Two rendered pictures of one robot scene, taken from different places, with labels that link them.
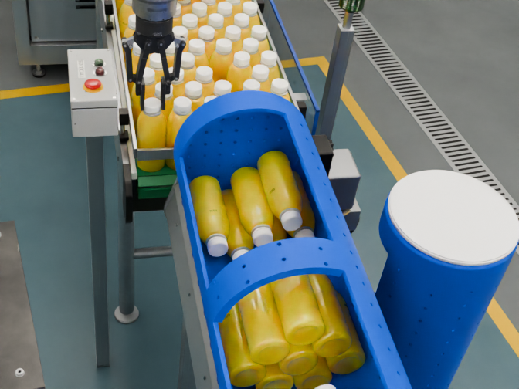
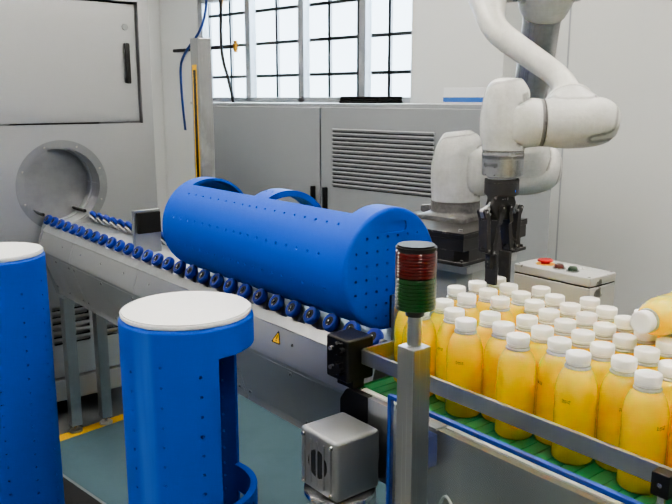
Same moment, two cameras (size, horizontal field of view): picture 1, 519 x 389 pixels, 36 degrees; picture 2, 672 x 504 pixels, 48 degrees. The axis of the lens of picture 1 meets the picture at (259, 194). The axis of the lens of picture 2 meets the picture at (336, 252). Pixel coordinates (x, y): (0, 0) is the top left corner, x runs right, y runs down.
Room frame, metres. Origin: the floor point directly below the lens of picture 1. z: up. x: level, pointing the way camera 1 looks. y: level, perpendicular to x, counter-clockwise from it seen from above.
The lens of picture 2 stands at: (2.80, -0.67, 1.47)
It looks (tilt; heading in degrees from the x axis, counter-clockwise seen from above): 12 degrees down; 159
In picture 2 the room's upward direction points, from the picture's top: straight up
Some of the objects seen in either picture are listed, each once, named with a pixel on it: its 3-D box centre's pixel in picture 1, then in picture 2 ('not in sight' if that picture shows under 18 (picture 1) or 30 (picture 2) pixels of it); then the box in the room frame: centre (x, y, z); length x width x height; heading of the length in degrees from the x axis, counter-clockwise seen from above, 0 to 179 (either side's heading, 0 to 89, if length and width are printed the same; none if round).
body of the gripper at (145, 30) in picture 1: (154, 32); (501, 198); (1.39, 0.26, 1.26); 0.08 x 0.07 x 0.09; 108
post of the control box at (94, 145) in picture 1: (98, 255); not in sight; (1.43, 0.41, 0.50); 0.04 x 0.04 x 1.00; 18
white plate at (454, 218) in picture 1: (453, 214); (186, 309); (1.22, -0.41, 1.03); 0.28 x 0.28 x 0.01
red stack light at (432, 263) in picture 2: not in sight; (415, 263); (1.80, -0.15, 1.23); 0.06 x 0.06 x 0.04
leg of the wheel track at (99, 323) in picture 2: not in sight; (102, 358); (-0.63, -0.49, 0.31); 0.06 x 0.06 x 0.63; 18
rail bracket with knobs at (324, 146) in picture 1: (310, 160); (351, 357); (1.43, -0.11, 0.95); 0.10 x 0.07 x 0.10; 108
